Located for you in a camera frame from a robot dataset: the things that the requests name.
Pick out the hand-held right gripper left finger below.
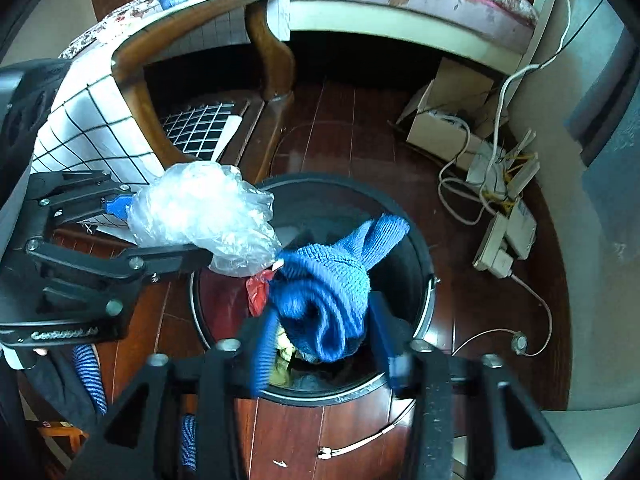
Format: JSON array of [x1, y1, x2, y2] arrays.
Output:
[[67, 307, 282, 480]]

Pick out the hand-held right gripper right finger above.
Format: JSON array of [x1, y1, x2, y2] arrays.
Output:
[[369, 291, 571, 480]]

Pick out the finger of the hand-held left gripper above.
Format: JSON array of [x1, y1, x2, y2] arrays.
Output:
[[31, 169, 136, 225], [24, 237, 217, 282]]

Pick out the clear plastic bag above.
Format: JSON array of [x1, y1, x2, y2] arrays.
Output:
[[127, 162, 283, 277]]

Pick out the red plastic bag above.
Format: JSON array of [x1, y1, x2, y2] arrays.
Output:
[[245, 269, 276, 317]]

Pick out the blue knitted cloth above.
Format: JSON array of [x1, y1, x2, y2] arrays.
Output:
[[269, 212, 412, 365]]

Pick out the black round trash bin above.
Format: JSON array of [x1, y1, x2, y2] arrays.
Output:
[[189, 172, 441, 407]]

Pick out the blue striped pants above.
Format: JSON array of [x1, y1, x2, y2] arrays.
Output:
[[70, 342, 201, 473]]

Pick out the white power strip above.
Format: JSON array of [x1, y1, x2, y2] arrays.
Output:
[[466, 141, 541, 196], [472, 199, 538, 278]]

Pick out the cardboard box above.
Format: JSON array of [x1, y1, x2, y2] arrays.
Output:
[[395, 57, 511, 171]]

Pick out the short white cable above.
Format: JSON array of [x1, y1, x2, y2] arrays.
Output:
[[317, 422, 401, 458]]

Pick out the white cable with switch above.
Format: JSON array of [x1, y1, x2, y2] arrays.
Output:
[[452, 272, 553, 358]]

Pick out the white wall cable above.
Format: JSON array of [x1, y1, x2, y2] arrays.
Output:
[[437, 0, 573, 226]]

